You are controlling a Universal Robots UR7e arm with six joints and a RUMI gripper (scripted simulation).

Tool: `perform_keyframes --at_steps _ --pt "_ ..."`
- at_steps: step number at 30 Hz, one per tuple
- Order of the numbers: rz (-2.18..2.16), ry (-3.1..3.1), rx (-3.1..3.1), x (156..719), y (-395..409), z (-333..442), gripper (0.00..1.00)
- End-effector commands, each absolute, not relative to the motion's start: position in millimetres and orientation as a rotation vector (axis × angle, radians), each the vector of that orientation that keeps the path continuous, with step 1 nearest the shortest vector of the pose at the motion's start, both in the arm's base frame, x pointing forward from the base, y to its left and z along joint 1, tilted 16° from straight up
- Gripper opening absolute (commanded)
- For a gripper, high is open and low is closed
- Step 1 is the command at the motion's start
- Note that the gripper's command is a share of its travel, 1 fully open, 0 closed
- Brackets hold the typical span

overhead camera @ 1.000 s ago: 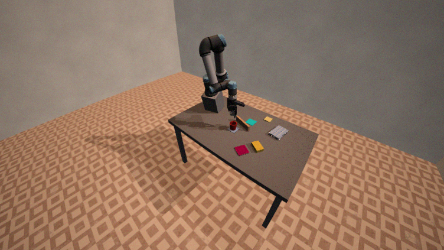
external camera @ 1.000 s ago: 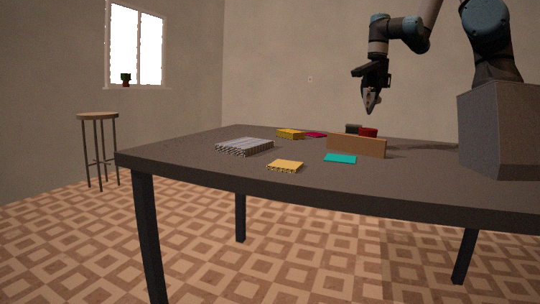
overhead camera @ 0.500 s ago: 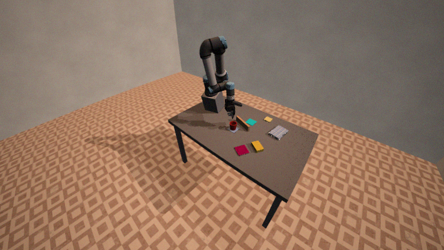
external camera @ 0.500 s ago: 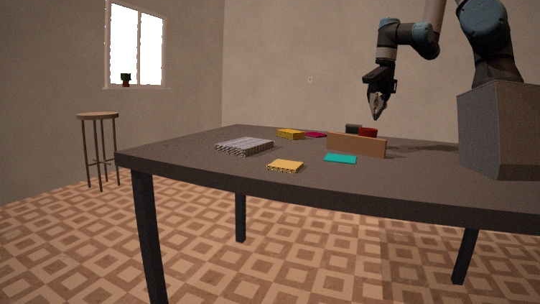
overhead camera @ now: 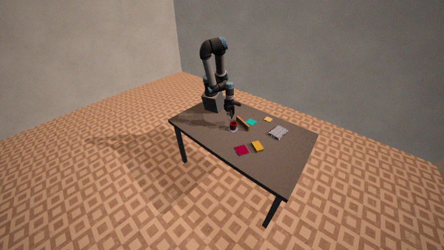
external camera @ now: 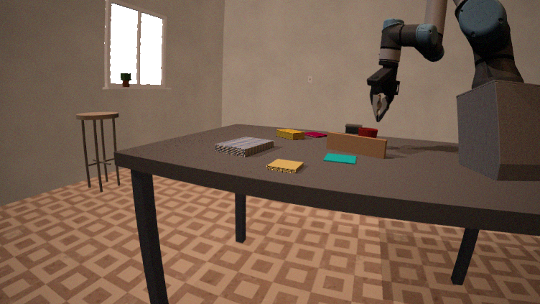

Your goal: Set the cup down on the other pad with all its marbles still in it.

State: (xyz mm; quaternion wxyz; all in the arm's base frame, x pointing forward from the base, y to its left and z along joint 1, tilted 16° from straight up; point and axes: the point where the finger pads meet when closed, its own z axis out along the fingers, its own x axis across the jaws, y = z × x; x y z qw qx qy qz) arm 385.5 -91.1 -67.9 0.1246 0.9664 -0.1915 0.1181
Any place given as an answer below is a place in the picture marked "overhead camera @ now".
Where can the dark red flat square pad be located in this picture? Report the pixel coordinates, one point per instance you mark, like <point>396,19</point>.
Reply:
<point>241,150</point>

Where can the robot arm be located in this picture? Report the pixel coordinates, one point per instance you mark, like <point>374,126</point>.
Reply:
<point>214,82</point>

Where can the red cup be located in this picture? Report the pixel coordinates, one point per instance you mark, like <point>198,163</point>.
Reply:
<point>233,125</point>

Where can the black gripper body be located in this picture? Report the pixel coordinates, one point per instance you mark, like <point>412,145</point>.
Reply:
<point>228,106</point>

